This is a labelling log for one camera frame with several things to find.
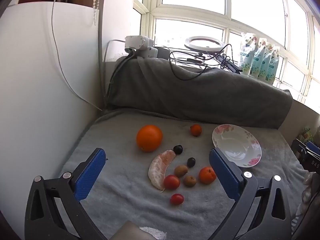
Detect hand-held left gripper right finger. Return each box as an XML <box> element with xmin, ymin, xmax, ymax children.
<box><xmin>209</xmin><ymin>147</ymin><xmax>293</xmax><ymax>240</ymax></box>

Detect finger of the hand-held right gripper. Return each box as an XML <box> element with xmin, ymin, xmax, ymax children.
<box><xmin>306</xmin><ymin>141</ymin><xmax>320</xmax><ymax>154</ymax></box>

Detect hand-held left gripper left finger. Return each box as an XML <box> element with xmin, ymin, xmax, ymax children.
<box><xmin>24</xmin><ymin>148</ymin><xmax>108</xmax><ymax>240</ymax></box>

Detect floral white plate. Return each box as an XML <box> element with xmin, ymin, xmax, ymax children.
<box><xmin>212</xmin><ymin>124</ymin><xmax>262</xmax><ymax>168</ymax></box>

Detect red cherry tomato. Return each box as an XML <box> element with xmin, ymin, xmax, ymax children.
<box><xmin>170</xmin><ymin>193</ymin><xmax>185</xmax><ymax>206</ymax></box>
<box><xmin>164</xmin><ymin>174</ymin><xmax>180</xmax><ymax>190</ymax></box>

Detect person's right hand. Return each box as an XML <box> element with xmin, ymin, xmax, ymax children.
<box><xmin>301</xmin><ymin>172</ymin><xmax>316</xmax><ymax>203</ymax></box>

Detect round tangerine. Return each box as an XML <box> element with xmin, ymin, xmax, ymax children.
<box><xmin>199</xmin><ymin>166</ymin><xmax>217</xmax><ymax>184</ymax></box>

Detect light grey fleece blanket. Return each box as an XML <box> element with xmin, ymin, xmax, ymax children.
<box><xmin>59</xmin><ymin>109</ymin><xmax>310</xmax><ymax>240</ymax></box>

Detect small tangerine with stem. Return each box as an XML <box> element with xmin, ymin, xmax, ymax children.
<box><xmin>190</xmin><ymin>124</ymin><xmax>202</xmax><ymax>137</ymax></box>

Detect striped cloth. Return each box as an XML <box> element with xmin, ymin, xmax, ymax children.
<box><xmin>291</xmin><ymin>202</ymin><xmax>305</xmax><ymax>230</ymax></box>

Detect peeled pomelo segment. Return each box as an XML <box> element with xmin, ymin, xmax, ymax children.
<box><xmin>148</xmin><ymin>149</ymin><xmax>176</xmax><ymax>193</ymax></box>

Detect large orange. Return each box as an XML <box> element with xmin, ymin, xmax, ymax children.
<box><xmin>136</xmin><ymin>125</ymin><xmax>163</xmax><ymax>152</ymax></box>

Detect dark grey rolled blanket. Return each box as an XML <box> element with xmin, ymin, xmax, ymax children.
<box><xmin>106</xmin><ymin>56</ymin><xmax>293</xmax><ymax>130</ymax></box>

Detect white towel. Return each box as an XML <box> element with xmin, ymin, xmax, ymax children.
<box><xmin>139</xmin><ymin>226</ymin><xmax>167</xmax><ymax>240</ymax></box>

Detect white cabinet panel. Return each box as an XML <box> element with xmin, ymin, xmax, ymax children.
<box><xmin>0</xmin><ymin>1</ymin><xmax>103</xmax><ymax>240</ymax></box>

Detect white power adapter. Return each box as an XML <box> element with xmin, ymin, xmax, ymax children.
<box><xmin>136</xmin><ymin>46</ymin><xmax>159</xmax><ymax>59</ymax></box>
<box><xmin>124</xmin><ymin>35</ymin><xmax>155</xmax><ymax>50</ymax></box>

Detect grey box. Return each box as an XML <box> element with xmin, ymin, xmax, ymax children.
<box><xmin>157</xmin><ymin>46</ymin><xmax>171</xmax><ymax>59</ymax></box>

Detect grey power cable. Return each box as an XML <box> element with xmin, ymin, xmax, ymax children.
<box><xmin>107</xmin><ymin>52</ymin><xmax>137</xmax><ymax>105</ymax></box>

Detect black cables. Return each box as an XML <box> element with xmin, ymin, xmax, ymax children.
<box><xmin>169</xmin><ymin>43</ymin><xmax>242</xmax><ymax>81</ymax></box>

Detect white ring light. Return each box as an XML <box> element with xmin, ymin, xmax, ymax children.
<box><xmin>184</xmin><ymin>36</ymin><xmax>225</xmax><ymax>56</ymax></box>

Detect thin white cable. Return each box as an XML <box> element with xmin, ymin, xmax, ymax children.
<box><xmin>51</xmin><ymin>0</ymin><xmax>103</xmax><ymax>111</ymax></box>

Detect white window frame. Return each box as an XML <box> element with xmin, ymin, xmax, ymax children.
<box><xmin>132</xmin><ymin>0</ymin><xmax>320</xmax><ymax>105</ymax></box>

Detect white bead cord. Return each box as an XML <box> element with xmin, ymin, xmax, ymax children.
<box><xmin>92</xmin><ymin>0</ymin><xmax>104</xmax><ymax>26</ymax></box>

